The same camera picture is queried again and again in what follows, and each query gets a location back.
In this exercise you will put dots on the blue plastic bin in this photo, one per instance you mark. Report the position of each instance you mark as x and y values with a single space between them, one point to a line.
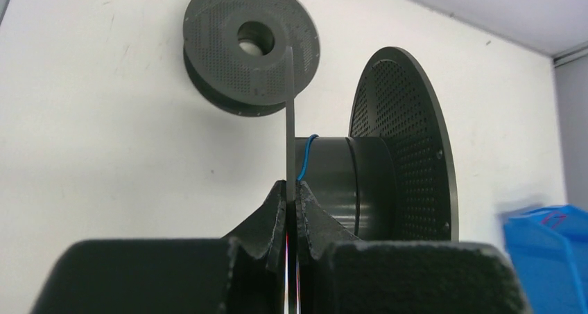
548 248

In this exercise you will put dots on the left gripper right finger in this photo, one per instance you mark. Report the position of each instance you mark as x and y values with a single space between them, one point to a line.
340 273

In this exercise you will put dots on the black spool lying flat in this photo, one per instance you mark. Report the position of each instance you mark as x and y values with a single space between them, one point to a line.
237 52

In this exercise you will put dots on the black cable spool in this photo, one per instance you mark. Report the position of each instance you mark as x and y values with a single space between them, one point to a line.
392 176

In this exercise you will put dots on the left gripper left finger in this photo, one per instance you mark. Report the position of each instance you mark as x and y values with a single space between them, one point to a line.
241 272

